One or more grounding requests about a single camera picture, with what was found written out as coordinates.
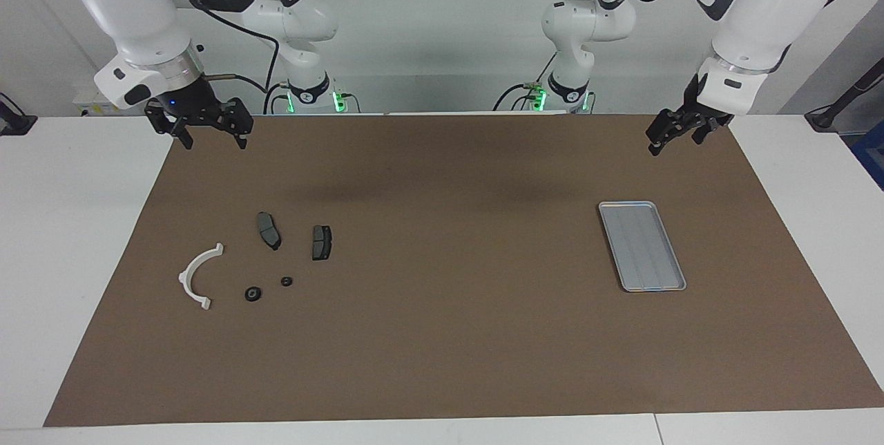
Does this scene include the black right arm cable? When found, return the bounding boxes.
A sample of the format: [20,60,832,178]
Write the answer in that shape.
[164,0,280,115]

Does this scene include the dark rectangular brake pad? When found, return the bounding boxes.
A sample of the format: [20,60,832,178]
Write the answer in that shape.
[311,225,334,261]

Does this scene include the brown table mat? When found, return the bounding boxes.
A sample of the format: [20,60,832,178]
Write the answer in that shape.
[43,113,884,428]

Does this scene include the black stand with pole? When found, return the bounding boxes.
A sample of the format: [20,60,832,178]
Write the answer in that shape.
[805,58,884,132]

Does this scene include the silver metal tray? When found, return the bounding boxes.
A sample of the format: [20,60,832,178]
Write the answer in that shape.
[598,201,687,292]

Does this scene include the blue crate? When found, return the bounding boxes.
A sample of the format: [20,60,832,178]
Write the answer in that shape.
[851,120,884,190]

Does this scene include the black table clamp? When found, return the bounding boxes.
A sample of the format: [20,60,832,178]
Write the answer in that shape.
[0,93,37,136]

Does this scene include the white curved plastic bracket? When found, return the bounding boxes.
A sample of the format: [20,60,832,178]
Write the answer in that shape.
[178,243,225,312]

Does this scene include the white cardboard box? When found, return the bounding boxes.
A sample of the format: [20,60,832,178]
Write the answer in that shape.
[73,88,102,117]

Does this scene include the dark curved brake pad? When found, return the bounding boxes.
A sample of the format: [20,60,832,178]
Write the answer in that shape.
[256,212,282,252]

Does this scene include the black base cable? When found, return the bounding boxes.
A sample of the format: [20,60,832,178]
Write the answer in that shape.
[493,51,557,113]
[262,82,291,115]

